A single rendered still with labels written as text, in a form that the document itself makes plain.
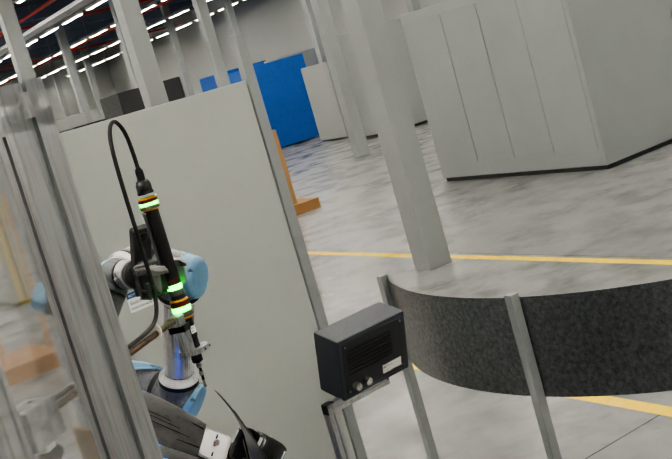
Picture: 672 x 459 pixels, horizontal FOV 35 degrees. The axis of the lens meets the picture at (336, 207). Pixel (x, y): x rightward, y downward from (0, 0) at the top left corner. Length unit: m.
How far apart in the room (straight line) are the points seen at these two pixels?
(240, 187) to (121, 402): 3.70
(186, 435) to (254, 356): 2.28
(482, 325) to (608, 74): 8.13
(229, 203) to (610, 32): 8.19
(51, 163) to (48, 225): 0.05
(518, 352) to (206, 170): 1.49
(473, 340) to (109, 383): 3.45
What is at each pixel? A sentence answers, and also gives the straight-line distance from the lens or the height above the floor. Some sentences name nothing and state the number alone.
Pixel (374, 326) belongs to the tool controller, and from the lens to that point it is 3.14.
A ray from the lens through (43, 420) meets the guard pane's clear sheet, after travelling 1.17.
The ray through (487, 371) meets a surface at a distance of 4.36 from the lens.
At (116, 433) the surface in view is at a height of 1.74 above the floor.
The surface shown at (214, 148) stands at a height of 1.76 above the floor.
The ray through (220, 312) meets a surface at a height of 1.10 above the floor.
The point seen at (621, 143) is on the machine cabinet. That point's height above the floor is 0.22.
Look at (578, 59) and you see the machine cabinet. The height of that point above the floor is 1.24.
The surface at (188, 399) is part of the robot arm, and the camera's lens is 3.16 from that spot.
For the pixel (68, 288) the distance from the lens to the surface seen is 0.95.
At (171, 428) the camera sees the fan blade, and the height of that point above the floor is 1.32.
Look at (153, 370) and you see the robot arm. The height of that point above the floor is 1.26.
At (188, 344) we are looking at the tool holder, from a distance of 2.44.
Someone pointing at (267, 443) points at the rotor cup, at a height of 1.23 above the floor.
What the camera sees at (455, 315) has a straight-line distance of 4.38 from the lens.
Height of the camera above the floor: 2.00
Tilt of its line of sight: 8 degrees down
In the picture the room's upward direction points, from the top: 16 degrees counter-clockwise
